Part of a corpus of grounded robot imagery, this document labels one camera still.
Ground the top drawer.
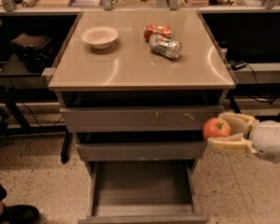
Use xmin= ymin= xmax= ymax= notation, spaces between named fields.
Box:
xmin=61 ymin=105 xmax=223 ymax=133

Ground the crushed orange soda can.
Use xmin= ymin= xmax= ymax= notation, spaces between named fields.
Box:
xmin=144 ymin=24 xmax=175 ymax=40

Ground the black shoe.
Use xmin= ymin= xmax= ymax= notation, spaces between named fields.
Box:
xmin=0 ymin=204 xmax=39 ymax=224

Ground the white bowl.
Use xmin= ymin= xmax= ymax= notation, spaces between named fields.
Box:
xmin=81 ymin=26 xmax=119 ymax=49

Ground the grey drawer cabinet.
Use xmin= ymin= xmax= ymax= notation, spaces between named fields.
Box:
xmin=47 ymin=9 xmax=237 ymax=224

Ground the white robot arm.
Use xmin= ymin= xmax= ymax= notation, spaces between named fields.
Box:
xmin=203 ymin=112 xmax=280 ymax=163

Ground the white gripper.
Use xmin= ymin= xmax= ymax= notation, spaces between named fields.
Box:
xmin=207 ymin=112 xmax=280 ymax=163

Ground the red apple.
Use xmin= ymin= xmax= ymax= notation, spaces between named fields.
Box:
xmin=203 ymin=118 xmax=232 ymax=140

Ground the small black device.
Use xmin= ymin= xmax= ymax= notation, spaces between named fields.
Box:
xmin=231 ymin=61 xmax=247 ymax=71

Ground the crushed silver soda can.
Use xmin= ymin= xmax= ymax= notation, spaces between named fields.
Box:
xmin=148 ymin=35 xmax=182 ymax=60

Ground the open bottom drawer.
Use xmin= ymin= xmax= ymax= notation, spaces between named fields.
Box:
xmin=78 ymin=161 xmax=208 ymax=224

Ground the middle drawer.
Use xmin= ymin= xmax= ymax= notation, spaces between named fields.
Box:
xmin=76 ymin=141 xmax=206 ymax=161

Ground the black box under bench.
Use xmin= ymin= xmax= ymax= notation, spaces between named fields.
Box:
xmin=10 ymin=33 xmax=53 ymax=73

